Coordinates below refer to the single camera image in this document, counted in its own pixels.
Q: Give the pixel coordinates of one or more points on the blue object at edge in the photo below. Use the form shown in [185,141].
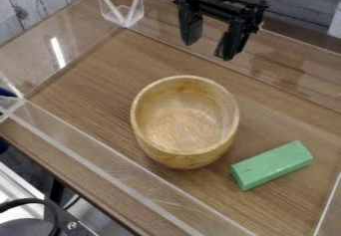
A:
[6,93]

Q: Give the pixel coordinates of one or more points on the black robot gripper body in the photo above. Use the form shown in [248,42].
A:
[227,10]

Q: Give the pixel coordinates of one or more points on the clear acrylic corner bracket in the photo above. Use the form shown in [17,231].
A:
[121,15]

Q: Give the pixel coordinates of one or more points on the clear acrylic tray wall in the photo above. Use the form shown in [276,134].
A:
[76,69]

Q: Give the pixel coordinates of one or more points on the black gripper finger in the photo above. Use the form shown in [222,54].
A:
[189,22]
[232,40]

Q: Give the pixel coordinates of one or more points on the brown wooden bowl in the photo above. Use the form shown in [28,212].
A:
[184,118]

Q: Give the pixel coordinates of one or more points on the green rectangular block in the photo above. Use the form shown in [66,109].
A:
[270,165]

